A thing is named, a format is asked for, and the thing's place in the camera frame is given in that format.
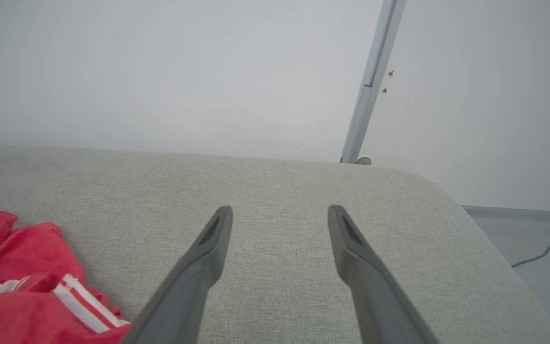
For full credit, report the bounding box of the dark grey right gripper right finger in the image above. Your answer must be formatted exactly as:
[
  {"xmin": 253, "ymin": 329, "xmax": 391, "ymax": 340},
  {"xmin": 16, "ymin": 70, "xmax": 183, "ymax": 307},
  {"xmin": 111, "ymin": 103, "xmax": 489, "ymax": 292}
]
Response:
[{"xmin": 328, "ymin": 204, "xmax": 440, "ymax": 344}]

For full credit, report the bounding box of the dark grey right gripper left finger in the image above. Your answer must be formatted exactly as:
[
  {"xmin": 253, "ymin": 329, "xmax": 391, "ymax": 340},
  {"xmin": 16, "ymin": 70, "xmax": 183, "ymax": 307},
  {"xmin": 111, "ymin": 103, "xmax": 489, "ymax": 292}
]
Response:
[{"xmin": 121, "ymin": 205, "xmax": 234, "ymax": 344}]

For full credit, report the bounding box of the red Bulls basketball jersey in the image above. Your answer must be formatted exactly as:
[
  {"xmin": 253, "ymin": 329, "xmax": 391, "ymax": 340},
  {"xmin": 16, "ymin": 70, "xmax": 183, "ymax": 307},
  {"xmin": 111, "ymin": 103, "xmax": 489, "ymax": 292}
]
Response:
[{"xmin": 0, "ymin": 192, "xmax": 131, "ymax": 344}]

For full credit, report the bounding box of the grey fabric sofa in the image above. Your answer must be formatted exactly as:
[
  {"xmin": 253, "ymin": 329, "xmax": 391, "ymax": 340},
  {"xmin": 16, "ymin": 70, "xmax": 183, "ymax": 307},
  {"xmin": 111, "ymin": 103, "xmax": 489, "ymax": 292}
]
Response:
[{"xmin": 0, "ymin": 145, "xmax": 550, "ymax": 344}]

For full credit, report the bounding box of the grey metal pole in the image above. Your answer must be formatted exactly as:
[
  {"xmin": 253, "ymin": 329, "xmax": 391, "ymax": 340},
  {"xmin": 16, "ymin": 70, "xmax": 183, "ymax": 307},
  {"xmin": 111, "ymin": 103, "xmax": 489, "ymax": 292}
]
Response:
[{"xmin": 340, "ymin": 0, "xmax": 407, "ymax": 164}]

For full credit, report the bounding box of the thin black floor cable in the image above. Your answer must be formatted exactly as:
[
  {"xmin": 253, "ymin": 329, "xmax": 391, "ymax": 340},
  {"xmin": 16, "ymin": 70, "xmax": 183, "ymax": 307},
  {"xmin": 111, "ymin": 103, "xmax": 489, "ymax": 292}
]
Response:
[{"xmin": 511, "ymin": 236, "xmax": 550, "ymax": 268}]

